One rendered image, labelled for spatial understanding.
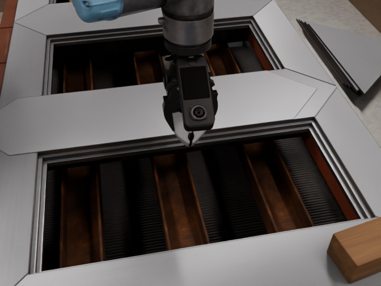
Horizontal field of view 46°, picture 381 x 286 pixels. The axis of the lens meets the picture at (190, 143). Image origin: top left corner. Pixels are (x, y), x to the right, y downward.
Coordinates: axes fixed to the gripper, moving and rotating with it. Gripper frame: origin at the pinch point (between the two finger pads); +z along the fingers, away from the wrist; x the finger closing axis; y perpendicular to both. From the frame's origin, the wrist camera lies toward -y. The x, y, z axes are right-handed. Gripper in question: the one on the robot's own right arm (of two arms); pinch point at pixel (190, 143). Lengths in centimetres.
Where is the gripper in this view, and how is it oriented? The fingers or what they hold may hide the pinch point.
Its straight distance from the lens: 79.5
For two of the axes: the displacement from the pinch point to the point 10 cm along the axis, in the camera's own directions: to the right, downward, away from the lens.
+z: 0.0, 7.3, 6.9
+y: -1.9, -6.7, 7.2
